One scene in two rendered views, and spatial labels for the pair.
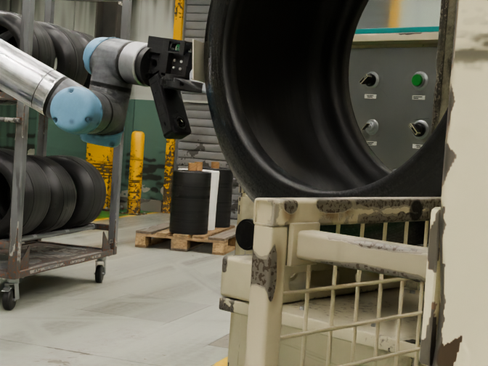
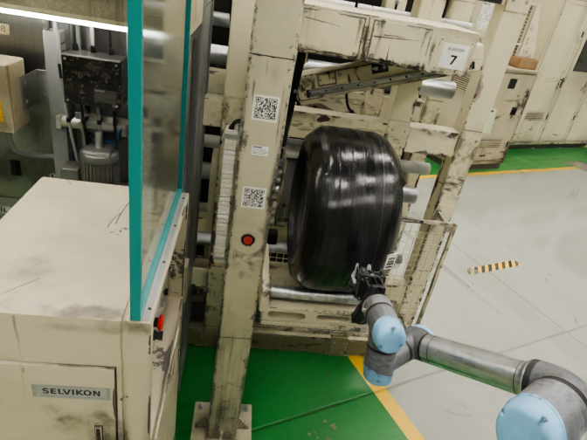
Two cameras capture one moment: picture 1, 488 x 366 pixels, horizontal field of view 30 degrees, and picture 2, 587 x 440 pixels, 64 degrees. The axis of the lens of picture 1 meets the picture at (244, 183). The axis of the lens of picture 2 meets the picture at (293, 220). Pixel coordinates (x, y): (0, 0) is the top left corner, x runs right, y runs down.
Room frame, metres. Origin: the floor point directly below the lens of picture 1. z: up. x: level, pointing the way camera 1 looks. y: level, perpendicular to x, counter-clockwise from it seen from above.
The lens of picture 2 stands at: (2.51, 0.59, 1.89)
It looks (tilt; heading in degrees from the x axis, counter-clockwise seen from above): 28 degrees down; 218
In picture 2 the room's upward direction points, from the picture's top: 10 degrees clockwise
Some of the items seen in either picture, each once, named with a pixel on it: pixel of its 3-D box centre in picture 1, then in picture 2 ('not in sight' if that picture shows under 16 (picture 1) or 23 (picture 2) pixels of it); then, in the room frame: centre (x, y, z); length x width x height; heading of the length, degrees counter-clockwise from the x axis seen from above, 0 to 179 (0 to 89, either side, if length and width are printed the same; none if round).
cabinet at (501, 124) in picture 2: not in sight; (477, 115); (-3.32, -1.48, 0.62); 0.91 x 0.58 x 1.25; 160
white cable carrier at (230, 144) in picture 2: not in sight; (226, 197); (1.60, -0.43, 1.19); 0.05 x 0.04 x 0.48; 47
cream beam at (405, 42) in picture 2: not in sight; (379, 37); (1.02, -0.36, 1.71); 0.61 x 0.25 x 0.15; 137
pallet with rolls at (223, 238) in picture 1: (200, 202); not in sight; (8.43, 0.40, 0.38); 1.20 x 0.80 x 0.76; 168
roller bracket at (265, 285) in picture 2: not in sight; (264, 266); (1.44, -0.35, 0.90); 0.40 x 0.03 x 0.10; 47
